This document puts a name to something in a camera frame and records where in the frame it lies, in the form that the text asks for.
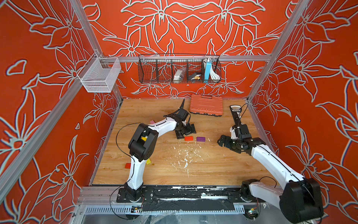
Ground short red block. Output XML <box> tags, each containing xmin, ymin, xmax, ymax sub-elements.
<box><xmin>184</xmin><ymin>136</ymin><xmax>194</xmax><ymax>141</ymax></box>

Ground purple block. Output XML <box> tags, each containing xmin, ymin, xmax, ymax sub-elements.
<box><xmin>196</xmin><ymin>137</ymin><xmax>206</xmax><ymax>142</ymax></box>

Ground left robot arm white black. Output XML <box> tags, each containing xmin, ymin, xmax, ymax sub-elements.
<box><xmin>124</xmin><ymin>108</ymin><xmax>196</xmax><ymax>201</ymax></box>

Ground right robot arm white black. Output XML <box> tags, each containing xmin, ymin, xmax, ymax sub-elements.
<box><xmin>217</xmin><ymin>124</ymin><xmax>324</xmax><ymax>224</ymax></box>

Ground red plastic tool case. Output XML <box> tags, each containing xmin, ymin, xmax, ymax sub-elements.
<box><xmin>189</xmin><ymin>94</ymin><xmax>223</xmax><ymax>117</ymax></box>

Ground black strip tool with white end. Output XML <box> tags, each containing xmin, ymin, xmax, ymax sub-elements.
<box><xmin>229</xmin><ymin>105</ymin><xmax>242</xmax><ymax>128</ymax></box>

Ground silver bag in basket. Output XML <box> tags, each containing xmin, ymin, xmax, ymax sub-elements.
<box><xmin>173</xmin><ymin>68</ymin><xmax>186</xmax><ymax>84</ymax></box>

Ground black box in basket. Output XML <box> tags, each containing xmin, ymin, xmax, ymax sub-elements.
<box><xmin>188</xmin><ymin>72</ymin><xmax>202</xmax><ymax>81</ymax></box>

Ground light blue box in basket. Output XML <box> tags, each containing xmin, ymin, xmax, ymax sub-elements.
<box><xmin>203</xmin><ymin>61</ymin><xmax>212</xmax><ymax>83</ymax></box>

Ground black wire wall basket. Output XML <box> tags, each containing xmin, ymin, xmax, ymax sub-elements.
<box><xmin>138</xmin><ymin>54</ymin><xmax>222</xmax><ymax>84</ymax></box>

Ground white cables in basket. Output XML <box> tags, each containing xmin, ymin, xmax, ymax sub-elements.
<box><xmin>209</xmin><ymin>65</ymin><xmax>221</xmax><ymax>82</ymax></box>

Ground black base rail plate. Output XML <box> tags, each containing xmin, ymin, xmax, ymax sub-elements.
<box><xmin>116</xmin><ymin>185</ymin><xmax>262</xmax><ymax>213</ymax></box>

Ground white wire basket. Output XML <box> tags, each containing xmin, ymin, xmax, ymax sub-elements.
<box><xmin>79</xmin><ymin>57</ymin><xmax>122</xmax><ymax>93</ymax></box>

